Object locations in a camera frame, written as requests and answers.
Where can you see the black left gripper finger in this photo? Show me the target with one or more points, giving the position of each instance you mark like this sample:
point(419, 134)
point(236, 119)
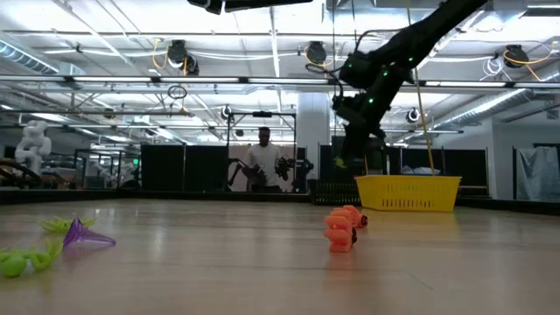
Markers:
point(210, 5)
point(262, 3)

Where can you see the orange plastic pumpkin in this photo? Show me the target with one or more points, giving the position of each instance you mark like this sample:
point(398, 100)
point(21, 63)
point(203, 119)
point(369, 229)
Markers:
point(339, 236)
point(352, 213)

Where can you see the purple plastic witch hat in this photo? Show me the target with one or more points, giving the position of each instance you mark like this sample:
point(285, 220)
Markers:
point(81, 234)

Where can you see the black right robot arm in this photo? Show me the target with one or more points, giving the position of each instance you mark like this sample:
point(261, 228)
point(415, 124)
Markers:
point(415, 39)

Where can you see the white square column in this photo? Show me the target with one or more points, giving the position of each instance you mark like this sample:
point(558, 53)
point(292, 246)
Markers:
point(312, 131)

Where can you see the black partition panel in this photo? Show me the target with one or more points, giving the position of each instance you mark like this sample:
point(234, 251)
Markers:
point(326, 162)
point(205, 168)
point(464, 164)
point(162, 168)

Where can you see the long ceiling light bar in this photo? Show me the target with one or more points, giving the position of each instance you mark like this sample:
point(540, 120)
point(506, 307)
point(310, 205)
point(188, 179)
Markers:
point(197, 80)

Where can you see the white plastic bag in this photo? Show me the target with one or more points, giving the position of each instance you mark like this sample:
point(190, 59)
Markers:
point(420, 170)

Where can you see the black plastic mesh basket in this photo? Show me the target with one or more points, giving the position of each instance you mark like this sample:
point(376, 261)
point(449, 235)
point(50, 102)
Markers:
point(332, 192)

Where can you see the yellow plastic mesh basket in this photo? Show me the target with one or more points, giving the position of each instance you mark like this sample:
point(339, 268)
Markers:
point(407, 194)

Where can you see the person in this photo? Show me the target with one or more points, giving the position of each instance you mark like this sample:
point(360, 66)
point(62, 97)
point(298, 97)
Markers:
point(262, 162)

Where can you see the beige backdrop cloth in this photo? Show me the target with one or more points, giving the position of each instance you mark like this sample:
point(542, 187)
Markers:
point(236, 153)

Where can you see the grey hanging cloth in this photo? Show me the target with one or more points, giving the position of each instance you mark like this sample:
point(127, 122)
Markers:
point(538, 175)

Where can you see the white robot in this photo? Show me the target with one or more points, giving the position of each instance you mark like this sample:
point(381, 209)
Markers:
point(32, 146)

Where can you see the black camera rig frame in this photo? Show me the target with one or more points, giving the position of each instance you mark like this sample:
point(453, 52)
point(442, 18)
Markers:
point(262, 114)

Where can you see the silver ventilation duct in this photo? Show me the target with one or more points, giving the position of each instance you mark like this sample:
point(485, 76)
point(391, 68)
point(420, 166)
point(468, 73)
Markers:
point(22, 59)
point(494, 105)

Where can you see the black aluminium table frame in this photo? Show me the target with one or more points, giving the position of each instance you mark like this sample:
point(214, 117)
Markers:
point(131, 195)

